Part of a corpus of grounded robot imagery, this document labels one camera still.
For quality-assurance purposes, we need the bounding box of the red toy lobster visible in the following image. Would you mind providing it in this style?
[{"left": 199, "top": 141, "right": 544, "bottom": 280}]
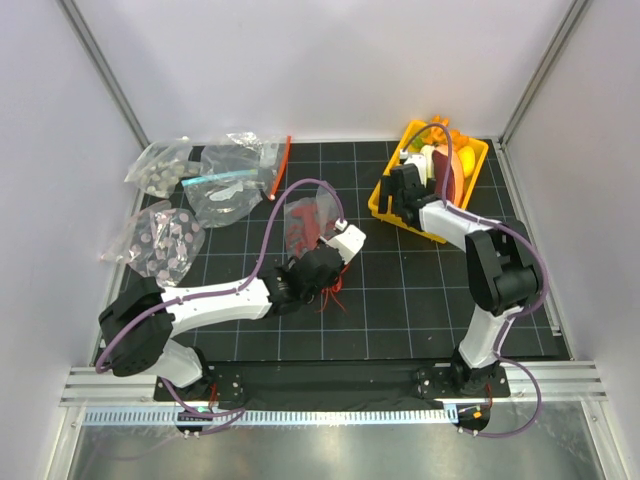
[{"left": 284, "top": 194, "right": 349, "bottom": 313}]

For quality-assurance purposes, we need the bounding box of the clear bag orange zipper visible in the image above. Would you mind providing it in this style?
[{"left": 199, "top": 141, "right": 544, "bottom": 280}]
[
  {"left": 283, "top": 181, "right": 344, "bottom": 258},
  {"left": 268, "top": 135, "right": 292, "bottom": 201}
]

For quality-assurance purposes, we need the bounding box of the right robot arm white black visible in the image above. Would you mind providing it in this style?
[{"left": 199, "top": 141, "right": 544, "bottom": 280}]
[{"left": 378, "top": 163, "right": 546, "bottom": 396}]

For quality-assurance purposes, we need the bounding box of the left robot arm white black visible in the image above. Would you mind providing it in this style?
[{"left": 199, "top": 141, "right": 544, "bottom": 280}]
[{"left": 95, "top": 240, "right": 357, "bottom": 400}]

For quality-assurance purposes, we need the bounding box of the clear bag blue zipper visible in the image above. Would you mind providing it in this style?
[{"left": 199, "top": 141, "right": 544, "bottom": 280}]
[{"left": 182, "top": 132, "right": 286, "bottom": 228}]

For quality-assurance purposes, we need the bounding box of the bag of pink discs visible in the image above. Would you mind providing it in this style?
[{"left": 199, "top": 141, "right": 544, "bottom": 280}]
[{"left": 100, "top": 200, "right": 206, "bottom": 287}]

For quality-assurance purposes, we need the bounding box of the bag of white pieces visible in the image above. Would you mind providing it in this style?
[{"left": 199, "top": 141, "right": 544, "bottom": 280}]
[{"left": 124, "top": 136, "right": 201, "bottom": 199}]

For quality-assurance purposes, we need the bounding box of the yellow plastic tray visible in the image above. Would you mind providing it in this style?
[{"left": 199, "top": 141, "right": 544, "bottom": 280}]
[{"left": 367, "top": 120, "right": 489, "bottom": 244}]

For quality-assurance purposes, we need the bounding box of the toy meat slab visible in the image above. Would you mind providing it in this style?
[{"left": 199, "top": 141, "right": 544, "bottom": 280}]
[{"left": 432, "top": 145, "right": 465, "bottom": 207}]

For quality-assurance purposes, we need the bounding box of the yellow toy lemon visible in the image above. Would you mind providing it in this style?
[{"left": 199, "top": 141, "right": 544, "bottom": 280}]
[{"left": 457, "top": 145, "right": 476, "bottom": 178}]

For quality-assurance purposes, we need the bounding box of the black grid mat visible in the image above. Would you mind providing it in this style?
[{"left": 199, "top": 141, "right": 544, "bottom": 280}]
[{"left": 174, "top": 138, "right": 570, "bottom": 362}]

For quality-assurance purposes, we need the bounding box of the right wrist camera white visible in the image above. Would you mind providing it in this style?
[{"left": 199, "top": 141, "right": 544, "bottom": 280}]
[{"left": 399, "top": 145, "right": 435, "bottom": 185}]

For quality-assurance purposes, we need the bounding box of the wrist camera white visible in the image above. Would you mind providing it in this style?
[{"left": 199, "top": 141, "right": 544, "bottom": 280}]
[
  {"left": 323, "top": 219, "right": 366, "bottom": 265},
  {"left": 399, "top": 145, "right": 435, "bottom": 185}
]

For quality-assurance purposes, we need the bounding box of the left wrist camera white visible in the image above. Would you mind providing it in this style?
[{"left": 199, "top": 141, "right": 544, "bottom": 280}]
[{"left": 323, "top": 219, "right": 366, "bottom": 265}]

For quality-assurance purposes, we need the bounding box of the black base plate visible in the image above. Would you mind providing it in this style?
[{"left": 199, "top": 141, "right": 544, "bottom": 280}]
[{"left": 175, "top": 360, "right": 511, "bottom": 412}]

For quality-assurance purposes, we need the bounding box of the slotted cable duct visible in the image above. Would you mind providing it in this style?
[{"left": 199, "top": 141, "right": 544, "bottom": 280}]
[{"left": 82, "top": 405, "right": 458, "bottom": 427}]

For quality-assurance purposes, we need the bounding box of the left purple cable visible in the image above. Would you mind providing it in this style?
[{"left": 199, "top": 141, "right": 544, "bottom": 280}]
[{"left": 94, "top": 178, "right": 349, "bottom": 441}]

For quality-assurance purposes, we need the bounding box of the purple cable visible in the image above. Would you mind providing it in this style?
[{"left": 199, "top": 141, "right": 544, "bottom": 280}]
[
  {"left": 402, "top": 121, "right": 550, "bottom": 440},
  {"left": 94, "top": 178, "right": 349, "bottom": 441}
]

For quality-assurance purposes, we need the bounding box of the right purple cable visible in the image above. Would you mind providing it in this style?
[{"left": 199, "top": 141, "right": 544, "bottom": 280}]
[{"left": 402, "top": 121, "right": 550, "bottom": 440}]

